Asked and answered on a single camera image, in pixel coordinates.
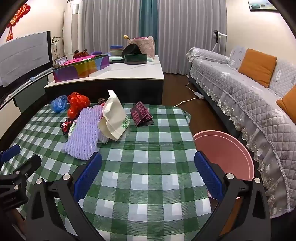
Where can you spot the brown patterned cloth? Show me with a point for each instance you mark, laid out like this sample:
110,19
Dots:
101,101

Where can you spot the mint green tray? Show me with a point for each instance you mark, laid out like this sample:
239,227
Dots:
115,60

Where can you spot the black television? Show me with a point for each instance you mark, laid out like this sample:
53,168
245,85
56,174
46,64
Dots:
48,51

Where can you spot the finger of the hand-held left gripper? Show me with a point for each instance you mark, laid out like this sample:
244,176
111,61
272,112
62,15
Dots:
32,163
9,153

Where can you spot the white standing air conditioner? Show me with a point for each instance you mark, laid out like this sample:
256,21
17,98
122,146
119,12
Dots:
71,30

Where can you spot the black red candy wrapper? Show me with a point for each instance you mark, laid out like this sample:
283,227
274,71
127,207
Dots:
65,125

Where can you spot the pink patterned basket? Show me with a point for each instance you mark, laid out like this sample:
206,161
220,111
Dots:
146,47

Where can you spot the grey quilted sofa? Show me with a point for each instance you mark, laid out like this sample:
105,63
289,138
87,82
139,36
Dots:
242,92

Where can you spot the foam fruit net sleeve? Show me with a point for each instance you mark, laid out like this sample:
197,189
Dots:
85,134

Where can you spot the maroon patterned wrapper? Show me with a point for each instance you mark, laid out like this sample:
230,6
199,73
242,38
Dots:
140,113

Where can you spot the stack of coloured bowls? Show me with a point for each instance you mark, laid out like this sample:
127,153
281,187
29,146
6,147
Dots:
115,49

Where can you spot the white top coffee table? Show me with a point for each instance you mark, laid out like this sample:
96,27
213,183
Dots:
129,71

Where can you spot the dark television stand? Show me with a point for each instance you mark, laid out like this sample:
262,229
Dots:
30,90

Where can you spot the photo frame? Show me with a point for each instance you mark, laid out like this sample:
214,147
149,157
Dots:
60,61

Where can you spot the white floor lamp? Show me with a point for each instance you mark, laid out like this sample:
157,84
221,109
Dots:
217,37

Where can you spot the red teapot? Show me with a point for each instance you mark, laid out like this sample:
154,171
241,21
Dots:
79,54

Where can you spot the orange cushion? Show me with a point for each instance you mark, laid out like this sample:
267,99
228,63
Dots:
257,67
289,102

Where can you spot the pink plastic basin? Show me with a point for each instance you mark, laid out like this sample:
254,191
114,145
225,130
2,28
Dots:
222,150

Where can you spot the blue plastic bag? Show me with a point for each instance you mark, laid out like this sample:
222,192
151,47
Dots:
59,104

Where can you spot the white power strip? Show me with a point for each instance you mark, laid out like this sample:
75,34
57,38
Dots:
198,95

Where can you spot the green checked tablecloth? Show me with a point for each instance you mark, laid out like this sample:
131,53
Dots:
143,162

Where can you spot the colourful rectangular box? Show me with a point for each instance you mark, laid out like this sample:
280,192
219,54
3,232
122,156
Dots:
78,71

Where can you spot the grey curtain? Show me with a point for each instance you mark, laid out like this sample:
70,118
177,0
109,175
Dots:
185,30
104,23

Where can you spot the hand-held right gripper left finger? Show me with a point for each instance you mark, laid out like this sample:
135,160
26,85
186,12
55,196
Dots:
89,176

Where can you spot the cream paper bag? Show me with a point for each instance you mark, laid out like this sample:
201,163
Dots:
112,115

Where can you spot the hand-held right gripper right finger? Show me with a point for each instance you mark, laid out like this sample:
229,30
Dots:
208,176

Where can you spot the teal curtain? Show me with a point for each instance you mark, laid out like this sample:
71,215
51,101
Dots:
148,23

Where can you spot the red knot wall decoration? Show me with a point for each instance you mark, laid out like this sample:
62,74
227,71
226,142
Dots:
19,14

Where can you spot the red plastic bag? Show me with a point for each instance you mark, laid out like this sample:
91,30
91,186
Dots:
77,102

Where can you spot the framed wall picture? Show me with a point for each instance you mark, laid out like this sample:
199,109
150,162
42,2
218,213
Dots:
259,5

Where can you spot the potted bamboo plant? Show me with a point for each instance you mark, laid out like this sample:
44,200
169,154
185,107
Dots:
55,46

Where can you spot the pink paper sheet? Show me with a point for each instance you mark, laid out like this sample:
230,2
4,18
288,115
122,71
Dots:
76,61

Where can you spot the grey television dust cover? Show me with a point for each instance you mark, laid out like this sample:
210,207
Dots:
23,55

